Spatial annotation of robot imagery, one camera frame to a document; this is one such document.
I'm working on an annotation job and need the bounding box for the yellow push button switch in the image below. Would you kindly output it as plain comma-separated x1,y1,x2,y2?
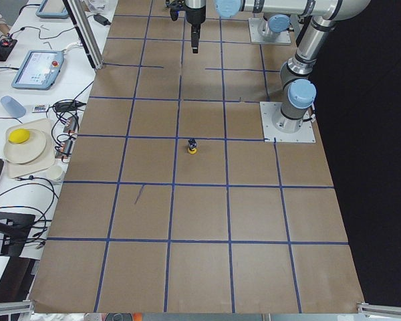
187,138,197,154

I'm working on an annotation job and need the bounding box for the white remote control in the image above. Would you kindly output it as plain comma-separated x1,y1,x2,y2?
31,104,49,114

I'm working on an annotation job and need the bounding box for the black joystick controller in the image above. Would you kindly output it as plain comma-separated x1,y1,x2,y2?
0,37,17,62

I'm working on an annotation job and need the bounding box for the brown paper table mat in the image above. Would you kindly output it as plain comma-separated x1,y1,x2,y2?
30,1,363,313

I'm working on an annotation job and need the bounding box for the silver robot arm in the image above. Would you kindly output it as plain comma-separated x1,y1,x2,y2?
215,1,370,133
257,13,291,45

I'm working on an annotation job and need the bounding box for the teach pendant tablet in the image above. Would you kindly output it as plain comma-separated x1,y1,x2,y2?
36,0,69,19
11,50,64,90

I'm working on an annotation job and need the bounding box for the yellow ball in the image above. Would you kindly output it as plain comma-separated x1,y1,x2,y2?
8,128,31,144

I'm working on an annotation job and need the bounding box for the near teach pendant tablet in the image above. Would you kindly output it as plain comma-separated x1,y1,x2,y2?
11,50,64,90

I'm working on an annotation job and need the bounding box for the white paper cup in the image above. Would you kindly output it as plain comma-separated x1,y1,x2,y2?
46,165,65,184

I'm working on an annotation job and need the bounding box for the far teach pendant tablet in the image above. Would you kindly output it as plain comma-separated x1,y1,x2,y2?
36,0,69,19

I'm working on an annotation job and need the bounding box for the beige square tray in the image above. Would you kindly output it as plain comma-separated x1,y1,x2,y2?
3,118,55,179

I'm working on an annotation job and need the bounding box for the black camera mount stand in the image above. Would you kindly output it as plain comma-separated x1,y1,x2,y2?
0,212,35,257

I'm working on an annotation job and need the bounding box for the black power adapter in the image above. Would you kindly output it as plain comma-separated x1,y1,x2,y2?
94,13,111,26

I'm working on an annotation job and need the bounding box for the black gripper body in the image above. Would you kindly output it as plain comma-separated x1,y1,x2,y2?
184,0,206,25

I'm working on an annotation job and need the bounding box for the aluminium frame post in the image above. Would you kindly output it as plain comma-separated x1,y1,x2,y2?
63,0,104,70

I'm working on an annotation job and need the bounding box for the translucent blue plastic cup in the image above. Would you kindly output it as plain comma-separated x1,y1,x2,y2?
0,96,26,118

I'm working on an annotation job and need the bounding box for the beige round plate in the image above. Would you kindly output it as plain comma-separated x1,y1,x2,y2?
3,129,47,164

